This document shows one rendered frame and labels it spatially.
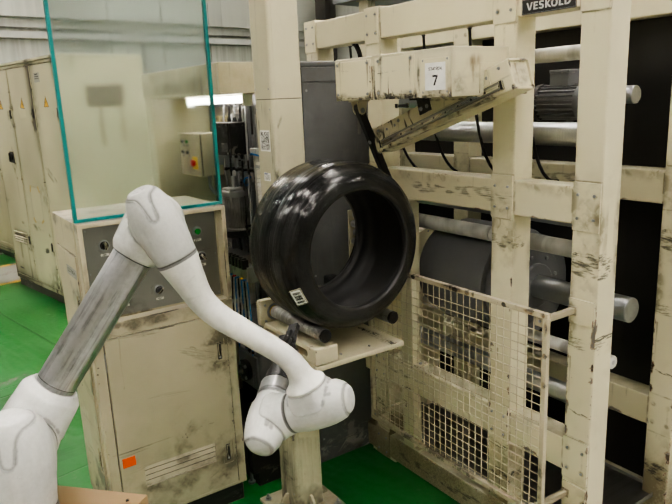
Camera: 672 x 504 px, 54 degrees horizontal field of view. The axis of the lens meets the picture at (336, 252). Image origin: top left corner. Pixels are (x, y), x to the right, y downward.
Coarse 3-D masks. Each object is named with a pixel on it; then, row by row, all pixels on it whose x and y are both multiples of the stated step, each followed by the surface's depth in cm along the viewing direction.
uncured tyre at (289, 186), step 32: (320, 160) 220; (288, 192) 205; (320, 192) 200; (352, 192) 239; (384, 192) 213; (256, 224) 212; (288, 224) 199; (384, 224) 242; (256, 256) 212; (288, 256) 199; (352, 256) 246; (384, 256) 242; (288, 288) 203; (320, 288) 239; (352, 288) 243; (384, 288) 223; (320, 320) 211; (352, 320) 216
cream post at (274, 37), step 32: (256, 0) 224; (288, 0) 224; (256, 32) 228; (288, 32) 226; (256, 64) 232; (288, 64) 229; (256, 96) 236; (288, 96) 231; (288, 128) 233; (288, 160) 235; (288, 448) 261; (288, 480) 266; (320, 480) 268
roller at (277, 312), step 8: (272, 312) 236; (280, 312) 232; (288, 312) 230; (280, 320) 232; (288, 320) 227; (296, 320) 223; (304, 320) 221; (304, 328) 218; (312, 328) 215; (320, 328) 213; (312, 336) 215; (320, 336) 210; (328, 336) 212
